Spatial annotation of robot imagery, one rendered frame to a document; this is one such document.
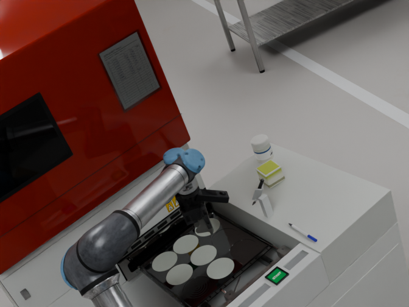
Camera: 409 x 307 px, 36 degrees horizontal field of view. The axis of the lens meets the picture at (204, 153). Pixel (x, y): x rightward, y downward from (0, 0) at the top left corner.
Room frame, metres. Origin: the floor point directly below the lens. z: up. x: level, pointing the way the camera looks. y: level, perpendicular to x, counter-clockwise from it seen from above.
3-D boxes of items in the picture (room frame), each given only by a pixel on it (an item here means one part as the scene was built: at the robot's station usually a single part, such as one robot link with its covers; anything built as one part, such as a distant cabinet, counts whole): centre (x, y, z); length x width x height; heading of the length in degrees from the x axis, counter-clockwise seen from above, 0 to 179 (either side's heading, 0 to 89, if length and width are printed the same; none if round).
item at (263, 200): (1.74, -0.12, 1.03); 0.06 x 0.04 x 0.13; 26
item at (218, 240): (1.73, 0.14, 0.90); 0.34 x 0.34 x 0.01; 26
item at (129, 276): (1.92, 0.25, 0.89); 0.44 x 0.02 x 0.10; 116
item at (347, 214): (1.82, -0.25, 0.89); 0.62 x 0.35 x 0.14; 26
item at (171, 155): (1.73, 0.10, 1.29); 0.09 x 0.08 x 0.11; 146
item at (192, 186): (1.73, 0.09, 1.21); 0.08 x 0.08 x 0.05
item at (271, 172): (1.91, -0.20, 1.00); 0.07 x 0.07 x 0.07; 17
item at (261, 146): (2.07, -0.22, 1.01); 0.07 x 0.07 x 0.10
